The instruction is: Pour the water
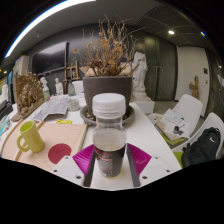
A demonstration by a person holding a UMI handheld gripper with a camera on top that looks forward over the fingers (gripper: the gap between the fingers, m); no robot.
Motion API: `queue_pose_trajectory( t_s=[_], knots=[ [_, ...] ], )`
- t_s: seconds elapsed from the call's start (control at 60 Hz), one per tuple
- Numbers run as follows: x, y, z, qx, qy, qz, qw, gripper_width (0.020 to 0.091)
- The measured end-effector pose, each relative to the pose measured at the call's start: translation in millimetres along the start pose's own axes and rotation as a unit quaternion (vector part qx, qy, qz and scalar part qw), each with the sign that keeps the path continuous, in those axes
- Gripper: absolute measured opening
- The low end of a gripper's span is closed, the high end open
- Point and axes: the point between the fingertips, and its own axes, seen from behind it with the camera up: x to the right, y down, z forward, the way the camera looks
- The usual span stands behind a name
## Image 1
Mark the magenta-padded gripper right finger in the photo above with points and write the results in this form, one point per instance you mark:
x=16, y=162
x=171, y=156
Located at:
x=140, y=160

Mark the recessed ceiling spotlight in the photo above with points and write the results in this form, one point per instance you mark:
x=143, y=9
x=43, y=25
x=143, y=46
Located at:
x=171, y=32

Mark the long ceiling light strip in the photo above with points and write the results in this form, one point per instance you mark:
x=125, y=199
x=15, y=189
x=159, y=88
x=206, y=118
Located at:
x=36, y=21

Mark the white chair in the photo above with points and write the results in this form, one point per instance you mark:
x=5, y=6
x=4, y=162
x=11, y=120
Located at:
x=188, y=105
x=78, y=87
x=216, y=120

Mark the wooden wall figure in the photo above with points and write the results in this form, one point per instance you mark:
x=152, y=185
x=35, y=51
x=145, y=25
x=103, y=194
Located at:
x=194, y=87

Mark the dried plant in grey pot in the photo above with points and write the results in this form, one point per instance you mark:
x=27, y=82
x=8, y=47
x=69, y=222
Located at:
x=106, y=86

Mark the black backpack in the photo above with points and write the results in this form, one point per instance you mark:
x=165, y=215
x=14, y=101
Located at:
x=201, y=148

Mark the white cabinet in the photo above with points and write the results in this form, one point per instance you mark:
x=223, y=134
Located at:
x=21, y=65

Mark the flat round red coaster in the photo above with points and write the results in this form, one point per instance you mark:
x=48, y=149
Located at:
x=59, y=153

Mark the clear white-capped drink bottle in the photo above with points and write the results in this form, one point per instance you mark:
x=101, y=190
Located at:
x=109, y=133

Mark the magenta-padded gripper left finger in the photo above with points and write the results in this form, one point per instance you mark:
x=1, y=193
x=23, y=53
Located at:
x=81, y=161

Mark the papers on chair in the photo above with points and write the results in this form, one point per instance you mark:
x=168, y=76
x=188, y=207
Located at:
x=173, y=123

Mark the white spray bottle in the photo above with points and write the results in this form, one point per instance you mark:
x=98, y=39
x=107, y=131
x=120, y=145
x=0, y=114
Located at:
x=46, y=94

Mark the grey plant saucer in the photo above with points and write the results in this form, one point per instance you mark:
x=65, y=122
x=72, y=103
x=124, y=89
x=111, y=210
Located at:
x=85, y=117

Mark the printed grey paper sheet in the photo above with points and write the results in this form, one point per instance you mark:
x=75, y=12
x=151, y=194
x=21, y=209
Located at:
x=53, y=106

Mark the yellow-green mug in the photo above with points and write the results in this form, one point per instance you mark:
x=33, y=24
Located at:
x=31, y=136

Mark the small yellow packet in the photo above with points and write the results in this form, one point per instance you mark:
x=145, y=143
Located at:
x=64, y=121

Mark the white plaster statue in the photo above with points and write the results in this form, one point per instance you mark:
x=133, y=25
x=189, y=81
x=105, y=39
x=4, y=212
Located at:
x=140, y=76

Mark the small white plaster bust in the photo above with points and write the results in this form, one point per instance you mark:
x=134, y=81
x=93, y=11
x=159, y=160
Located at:
x=59, y=87

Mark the wooden easel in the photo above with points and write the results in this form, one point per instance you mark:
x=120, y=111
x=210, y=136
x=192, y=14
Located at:
x=71, y=71

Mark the black wall screen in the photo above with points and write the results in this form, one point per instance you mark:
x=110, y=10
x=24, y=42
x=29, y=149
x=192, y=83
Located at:
x=49, y=58

